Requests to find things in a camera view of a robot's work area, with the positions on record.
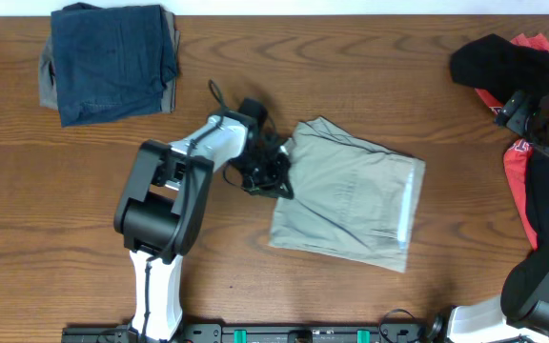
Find folded navy blue shorts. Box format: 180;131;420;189
51;3;177;127

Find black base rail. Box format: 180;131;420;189
61;323;447;343

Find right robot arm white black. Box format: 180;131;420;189
431;89;549;342

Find khaki green shorts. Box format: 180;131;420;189
269;117;426;272

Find black garment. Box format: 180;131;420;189
449;37;549;247

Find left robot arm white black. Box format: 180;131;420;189
113;110;294;342

